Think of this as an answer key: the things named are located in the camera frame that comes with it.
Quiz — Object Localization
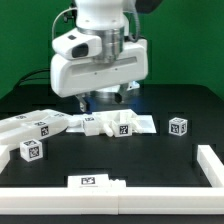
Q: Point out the white tagged cube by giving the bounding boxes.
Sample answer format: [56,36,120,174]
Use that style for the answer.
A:
[169,117,188,136]
[20,139,43,162]

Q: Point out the white front fence bar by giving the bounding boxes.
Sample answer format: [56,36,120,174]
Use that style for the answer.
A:
[0,187,224,215]

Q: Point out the white chair side plank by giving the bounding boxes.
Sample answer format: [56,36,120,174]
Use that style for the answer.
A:
[0,117,68,145]
[0,109,71,131]

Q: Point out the white chair side plank front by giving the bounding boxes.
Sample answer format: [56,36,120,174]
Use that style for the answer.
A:
[0,117,68,145]

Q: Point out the white tagged cube right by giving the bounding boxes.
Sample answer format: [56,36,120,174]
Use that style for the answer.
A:
[169,117,188,136]

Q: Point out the grey braided cable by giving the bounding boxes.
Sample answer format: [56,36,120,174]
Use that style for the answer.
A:
[124,0,141,43]

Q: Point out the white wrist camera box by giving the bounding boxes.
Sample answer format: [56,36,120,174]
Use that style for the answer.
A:
[52,28,102,60]

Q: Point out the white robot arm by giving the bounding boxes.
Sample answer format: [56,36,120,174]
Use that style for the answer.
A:
[50,0,163,111]

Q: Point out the black cables on table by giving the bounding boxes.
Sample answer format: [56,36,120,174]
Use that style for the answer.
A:
[14,68,53,88]

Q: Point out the white tagged cube left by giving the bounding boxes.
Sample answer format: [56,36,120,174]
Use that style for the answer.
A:
[20,139,43,162]

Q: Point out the white paper tag sheet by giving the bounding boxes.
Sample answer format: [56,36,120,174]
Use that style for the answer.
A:
[67,115,156,134]

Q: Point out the white chair seat part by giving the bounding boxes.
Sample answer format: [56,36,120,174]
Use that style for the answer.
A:
[95,109,143,137]

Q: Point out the white thin cable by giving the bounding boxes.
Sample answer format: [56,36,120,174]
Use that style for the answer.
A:
[51,7,79,38]

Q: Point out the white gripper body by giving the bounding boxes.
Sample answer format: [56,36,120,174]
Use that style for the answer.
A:
[50,39,148,97]

